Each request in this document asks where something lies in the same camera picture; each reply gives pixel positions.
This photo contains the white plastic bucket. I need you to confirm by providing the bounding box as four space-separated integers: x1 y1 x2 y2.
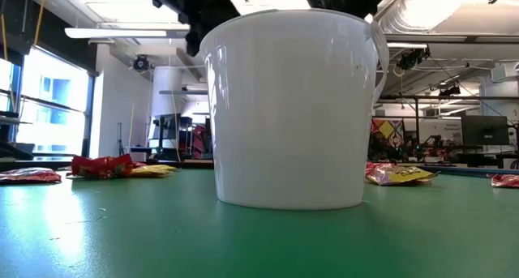
199 8 390 211

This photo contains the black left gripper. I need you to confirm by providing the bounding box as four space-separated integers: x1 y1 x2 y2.
156 0 241 57

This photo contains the green table mat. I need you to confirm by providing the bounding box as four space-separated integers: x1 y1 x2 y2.
0 168 519 278

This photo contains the black flat screen monitor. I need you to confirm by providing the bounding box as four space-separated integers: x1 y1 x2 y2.
461 114 510 147

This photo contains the black ceiling device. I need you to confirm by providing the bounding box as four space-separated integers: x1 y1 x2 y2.
132 53 150 72

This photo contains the yellow hanging strap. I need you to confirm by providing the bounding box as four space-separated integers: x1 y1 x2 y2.
32 0 48 48

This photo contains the long ceiling light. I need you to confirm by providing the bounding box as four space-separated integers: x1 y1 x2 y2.
64 26 191 40

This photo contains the white round column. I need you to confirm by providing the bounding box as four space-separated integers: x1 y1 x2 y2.
150 66 184 149

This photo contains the black metal rack frame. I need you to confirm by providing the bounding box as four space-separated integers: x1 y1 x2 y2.
372 93 519 165

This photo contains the silver ventilation duct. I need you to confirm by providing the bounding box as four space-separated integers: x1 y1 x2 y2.
380 0 519 36

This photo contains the colourful patchwork panel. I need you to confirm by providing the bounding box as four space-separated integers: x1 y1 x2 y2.
371 118 405 149

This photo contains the large bright window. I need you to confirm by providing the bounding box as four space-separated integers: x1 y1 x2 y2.
0 46 97 157

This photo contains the yellow Sour Patch candy pack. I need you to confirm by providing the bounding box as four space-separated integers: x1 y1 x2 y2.
129 164 179 178
367 165 440 186

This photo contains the black ceiling spotlight cluster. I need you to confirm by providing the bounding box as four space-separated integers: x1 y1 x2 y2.
396 47 431 71

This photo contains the black equipment cart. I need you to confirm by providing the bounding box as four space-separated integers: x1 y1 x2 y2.
148 113 194 161

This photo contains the red cloth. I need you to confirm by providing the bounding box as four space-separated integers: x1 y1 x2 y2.
192 124 212 156

